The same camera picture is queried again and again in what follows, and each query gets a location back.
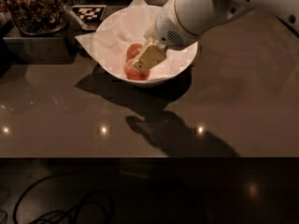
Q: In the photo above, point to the red apple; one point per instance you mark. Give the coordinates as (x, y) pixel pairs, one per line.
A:
(133, 50)
(134, 74)

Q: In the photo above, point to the glass jar of snacks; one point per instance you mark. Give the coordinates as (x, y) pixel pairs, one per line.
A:
(37, 17)

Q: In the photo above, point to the black white marker tag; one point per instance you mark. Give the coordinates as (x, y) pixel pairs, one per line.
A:
(90, 13)

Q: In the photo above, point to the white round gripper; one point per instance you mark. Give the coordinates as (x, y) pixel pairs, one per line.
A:
(170, 26)

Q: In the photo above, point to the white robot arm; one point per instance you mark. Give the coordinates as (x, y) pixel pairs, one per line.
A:
(213, 13)

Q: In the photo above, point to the white paper liner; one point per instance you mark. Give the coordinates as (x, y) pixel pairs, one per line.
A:
(109, 44)

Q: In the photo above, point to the grey metal box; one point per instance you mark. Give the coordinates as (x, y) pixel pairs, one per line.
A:
(58, 48)

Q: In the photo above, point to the white bowl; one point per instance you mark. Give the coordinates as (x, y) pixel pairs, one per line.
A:
(122, 50)

